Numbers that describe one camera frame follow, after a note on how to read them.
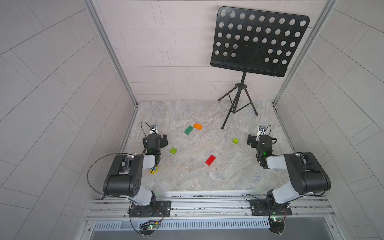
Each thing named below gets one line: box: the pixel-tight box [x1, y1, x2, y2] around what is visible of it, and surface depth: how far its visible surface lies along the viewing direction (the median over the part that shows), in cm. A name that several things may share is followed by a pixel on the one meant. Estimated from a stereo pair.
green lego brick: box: [184, 125, 194, 135], surface depth 101 cm
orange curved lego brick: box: [193, 123, 203, 131], surface depth 104 cm
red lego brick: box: [205, 154, 216, 167], surface depth 88 cm
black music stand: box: [210, 6, 310, 130], surface depth 69 cm
